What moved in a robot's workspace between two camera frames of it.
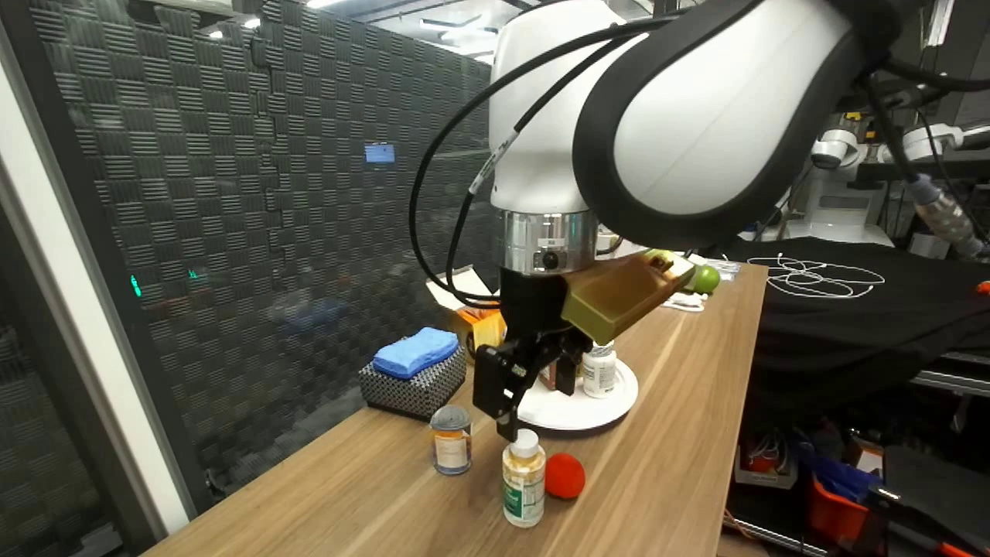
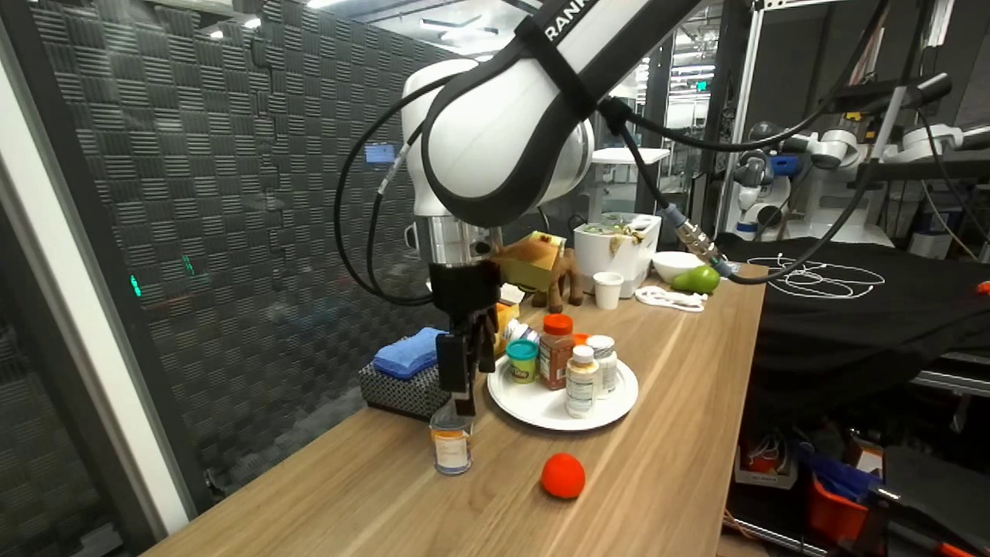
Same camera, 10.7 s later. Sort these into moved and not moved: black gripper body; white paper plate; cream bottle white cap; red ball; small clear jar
Moved: black gripper body; cream bottle white cap
Not moved: white paper plate; red ball; small clear jar
